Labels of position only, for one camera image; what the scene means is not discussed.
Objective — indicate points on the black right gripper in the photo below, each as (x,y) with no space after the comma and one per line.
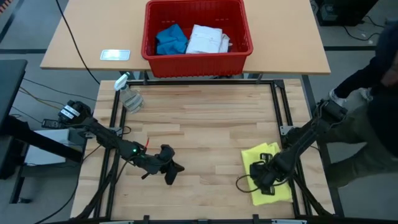
(267,174)

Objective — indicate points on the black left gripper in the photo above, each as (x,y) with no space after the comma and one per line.
(155,165)

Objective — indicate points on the yellow t-shirt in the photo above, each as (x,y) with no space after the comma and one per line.
(281,196)

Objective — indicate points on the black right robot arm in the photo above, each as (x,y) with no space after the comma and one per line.
(304,140)

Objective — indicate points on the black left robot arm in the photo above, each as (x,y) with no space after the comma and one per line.
(105,137)

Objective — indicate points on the red plastic laundry bin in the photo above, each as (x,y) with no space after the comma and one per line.
(199,67)

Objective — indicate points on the red tape tag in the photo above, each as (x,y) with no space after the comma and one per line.
(147,142)

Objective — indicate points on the clear spray bottle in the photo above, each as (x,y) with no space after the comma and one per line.
(132,99)

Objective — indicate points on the person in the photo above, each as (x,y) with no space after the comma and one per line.
(382,124)

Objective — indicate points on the blue folded garment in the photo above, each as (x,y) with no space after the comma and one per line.
(171,40)

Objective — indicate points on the black power adapter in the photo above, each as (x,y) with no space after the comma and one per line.
(49,124)

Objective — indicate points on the white folded garment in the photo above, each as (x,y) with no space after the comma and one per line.
(205,40)

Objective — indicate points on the small white crumpled garment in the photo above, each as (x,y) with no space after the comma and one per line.
(224,43)

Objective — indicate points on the light wooden desk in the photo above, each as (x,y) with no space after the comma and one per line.
(280,37)

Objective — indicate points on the black angled stand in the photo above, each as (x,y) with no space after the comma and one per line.
(12,81)

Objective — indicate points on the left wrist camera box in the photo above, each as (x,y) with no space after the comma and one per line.
(167,152)

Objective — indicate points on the silver mounting bracket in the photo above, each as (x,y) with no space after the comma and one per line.
(284,130)

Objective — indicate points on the black aluminium table frame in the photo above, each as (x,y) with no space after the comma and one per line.
(199,82)

